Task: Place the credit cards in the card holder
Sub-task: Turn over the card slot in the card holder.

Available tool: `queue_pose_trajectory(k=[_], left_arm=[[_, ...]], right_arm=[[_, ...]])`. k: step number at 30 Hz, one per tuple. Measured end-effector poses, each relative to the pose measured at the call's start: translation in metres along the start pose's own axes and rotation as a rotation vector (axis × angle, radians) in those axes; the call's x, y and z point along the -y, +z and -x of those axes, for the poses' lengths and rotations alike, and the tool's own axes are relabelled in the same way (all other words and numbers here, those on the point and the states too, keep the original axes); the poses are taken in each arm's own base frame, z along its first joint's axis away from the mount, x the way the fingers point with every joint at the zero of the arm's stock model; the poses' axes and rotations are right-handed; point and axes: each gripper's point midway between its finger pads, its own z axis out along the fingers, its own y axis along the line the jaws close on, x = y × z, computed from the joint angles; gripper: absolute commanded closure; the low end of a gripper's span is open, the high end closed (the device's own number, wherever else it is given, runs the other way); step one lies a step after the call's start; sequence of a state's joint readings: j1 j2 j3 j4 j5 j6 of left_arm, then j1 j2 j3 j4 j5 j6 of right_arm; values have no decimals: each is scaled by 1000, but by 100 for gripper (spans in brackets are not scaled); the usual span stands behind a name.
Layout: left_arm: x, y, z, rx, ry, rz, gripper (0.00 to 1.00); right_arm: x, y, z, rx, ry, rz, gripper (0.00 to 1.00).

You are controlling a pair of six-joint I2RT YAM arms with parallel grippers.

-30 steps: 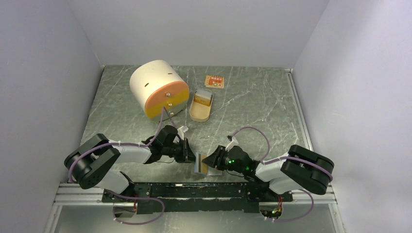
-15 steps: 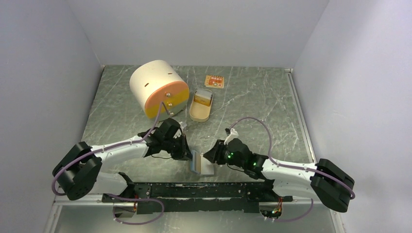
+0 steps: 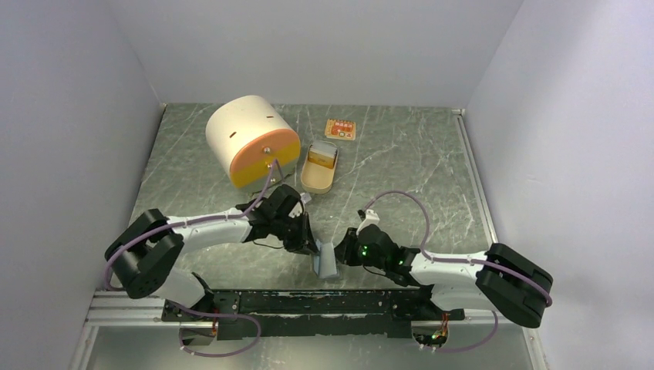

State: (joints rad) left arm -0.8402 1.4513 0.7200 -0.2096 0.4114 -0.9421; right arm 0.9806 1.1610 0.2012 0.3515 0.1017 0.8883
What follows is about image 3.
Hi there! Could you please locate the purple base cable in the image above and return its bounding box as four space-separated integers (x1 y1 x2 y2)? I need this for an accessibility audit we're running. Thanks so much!
416 310 501 355
163 301 262 358

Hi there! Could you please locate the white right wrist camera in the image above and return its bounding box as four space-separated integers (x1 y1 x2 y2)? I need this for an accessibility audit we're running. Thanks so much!
357 209 380 230

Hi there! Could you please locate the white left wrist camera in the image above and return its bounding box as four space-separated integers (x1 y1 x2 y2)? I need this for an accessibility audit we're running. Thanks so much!
300 193 312 205

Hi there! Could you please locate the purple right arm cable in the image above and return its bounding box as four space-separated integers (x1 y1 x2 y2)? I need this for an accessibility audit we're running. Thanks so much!
361 190 555 308

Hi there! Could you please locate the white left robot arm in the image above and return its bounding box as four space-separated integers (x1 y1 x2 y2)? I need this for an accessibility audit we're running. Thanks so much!
104 185 320 321

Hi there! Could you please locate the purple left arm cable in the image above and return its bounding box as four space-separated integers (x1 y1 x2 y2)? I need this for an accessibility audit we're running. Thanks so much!
104 158 285 292

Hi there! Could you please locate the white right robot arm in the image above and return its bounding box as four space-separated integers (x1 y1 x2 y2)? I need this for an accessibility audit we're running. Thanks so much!
335 225 554 328

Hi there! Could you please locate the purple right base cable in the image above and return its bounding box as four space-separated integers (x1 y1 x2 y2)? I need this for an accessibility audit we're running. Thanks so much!
416 310 501 355

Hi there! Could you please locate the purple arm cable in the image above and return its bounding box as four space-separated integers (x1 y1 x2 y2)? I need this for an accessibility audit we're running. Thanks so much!
104 158 285 292
361 190 555 308

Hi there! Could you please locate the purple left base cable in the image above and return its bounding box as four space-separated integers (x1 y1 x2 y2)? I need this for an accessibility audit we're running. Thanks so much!
163 301 262 358

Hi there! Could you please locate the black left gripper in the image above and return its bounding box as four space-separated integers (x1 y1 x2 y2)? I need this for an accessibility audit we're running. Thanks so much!
272 211 321 257

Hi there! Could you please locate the cream cylindrical drawer box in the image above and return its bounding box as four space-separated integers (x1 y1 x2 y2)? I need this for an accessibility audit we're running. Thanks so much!
205 95 301 193

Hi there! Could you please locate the gold oval tray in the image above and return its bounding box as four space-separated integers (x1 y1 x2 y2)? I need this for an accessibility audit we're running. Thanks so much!
301 150 339 194

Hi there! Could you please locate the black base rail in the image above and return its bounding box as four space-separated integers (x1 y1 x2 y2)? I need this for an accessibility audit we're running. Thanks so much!
161 288 465 340

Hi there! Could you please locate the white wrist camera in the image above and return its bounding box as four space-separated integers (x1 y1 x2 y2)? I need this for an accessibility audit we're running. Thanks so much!
300 193 312 205
357 209 380 230

